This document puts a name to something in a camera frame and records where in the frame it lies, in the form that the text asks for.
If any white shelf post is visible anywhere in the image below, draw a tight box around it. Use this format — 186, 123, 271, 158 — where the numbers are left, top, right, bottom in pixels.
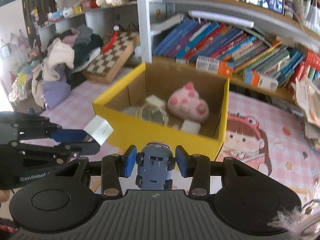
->
137, 0, 152, 63

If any cream wrist watch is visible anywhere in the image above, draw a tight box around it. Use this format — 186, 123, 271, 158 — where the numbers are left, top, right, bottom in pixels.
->
137, 103, 169, 126

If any pile of clothes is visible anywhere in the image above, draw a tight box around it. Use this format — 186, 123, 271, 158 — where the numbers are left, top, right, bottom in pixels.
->
8, 24, 104, 111

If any white orange medicine box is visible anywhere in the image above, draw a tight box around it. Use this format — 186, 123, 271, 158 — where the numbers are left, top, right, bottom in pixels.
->
196, 56, 234, 77

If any white power adapter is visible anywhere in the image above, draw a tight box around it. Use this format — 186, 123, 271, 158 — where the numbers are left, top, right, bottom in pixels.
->
180, 120, 201, 134

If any red tassel ornament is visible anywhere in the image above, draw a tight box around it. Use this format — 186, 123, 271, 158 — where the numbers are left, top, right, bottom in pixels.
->
100, 25, 119, 54

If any row of leaning books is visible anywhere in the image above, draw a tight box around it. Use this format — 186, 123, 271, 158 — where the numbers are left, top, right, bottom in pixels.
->
152, 17, 304, 87

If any small white charger cube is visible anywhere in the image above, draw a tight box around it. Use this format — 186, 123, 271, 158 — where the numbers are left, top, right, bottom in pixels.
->
84, 115, 113, 146

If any white power bank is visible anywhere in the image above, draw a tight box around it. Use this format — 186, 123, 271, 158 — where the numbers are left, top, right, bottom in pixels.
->
145, 94, 166, 109

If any blue purple toy car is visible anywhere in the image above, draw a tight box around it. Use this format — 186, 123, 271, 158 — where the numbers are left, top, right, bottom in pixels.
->
136, 142, 176, 191

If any pink plush pig toy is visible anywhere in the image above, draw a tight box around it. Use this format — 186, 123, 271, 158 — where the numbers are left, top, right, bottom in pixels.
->
168, 82, 209, 123

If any yellow cardboard box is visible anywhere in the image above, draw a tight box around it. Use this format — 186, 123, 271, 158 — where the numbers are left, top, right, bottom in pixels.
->
93, 63, 229, 160

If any wooden chess board box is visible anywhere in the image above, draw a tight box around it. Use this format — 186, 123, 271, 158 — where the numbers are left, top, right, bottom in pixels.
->
82, 31, 140, 84

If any clear packing tape roll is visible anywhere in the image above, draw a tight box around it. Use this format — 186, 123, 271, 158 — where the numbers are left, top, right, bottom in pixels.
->
122, 106, 140, 117

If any stack of papers and books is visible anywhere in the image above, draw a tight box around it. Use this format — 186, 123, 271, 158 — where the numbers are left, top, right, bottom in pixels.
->
294, 77, 319, 153

